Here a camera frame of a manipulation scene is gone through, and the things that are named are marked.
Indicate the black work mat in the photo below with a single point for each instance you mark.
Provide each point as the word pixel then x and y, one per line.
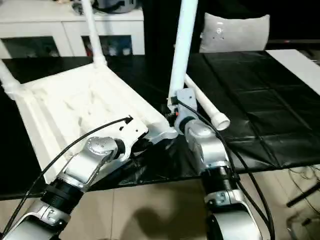
pixel 250 87

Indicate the grey helmet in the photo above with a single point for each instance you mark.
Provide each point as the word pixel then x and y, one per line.
pixel 117 5

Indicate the small white cup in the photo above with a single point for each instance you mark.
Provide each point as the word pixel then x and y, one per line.
pixel 126 52

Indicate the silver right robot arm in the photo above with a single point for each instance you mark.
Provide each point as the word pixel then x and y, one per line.
pixel 207 142

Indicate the white plastic table leg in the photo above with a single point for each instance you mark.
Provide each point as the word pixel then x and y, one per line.
pixel 182 50
pixel 8 80
pixel 212 110
pixel 93 32

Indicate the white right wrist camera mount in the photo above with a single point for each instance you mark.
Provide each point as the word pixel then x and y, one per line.
pixel 187 97

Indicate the black rod with red dot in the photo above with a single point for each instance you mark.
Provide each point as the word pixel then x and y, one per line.
pixel 295 41

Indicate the black stand leg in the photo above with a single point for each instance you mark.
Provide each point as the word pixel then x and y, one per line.
pixel 300 197

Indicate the white flat panel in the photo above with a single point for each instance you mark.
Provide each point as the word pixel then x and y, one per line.
pixel 295 65

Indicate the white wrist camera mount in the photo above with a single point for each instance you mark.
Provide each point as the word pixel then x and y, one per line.
pixel 187 97
pixel 132 130

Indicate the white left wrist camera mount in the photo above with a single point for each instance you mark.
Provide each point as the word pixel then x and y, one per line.
pixel 132 130

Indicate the white patterned jar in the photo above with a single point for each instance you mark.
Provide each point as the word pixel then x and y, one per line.
pixel 112 50

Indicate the white plastic table top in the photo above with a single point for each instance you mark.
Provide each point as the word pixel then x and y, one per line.
pixel 62 100

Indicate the white sideboard with glass doors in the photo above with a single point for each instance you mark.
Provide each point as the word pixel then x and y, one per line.
pixel 37 25

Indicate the black speaker with gold label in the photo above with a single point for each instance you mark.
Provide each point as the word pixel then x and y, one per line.
pixel 160 25

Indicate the grey cushion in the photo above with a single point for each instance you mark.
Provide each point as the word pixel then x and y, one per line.
pixel 237 32

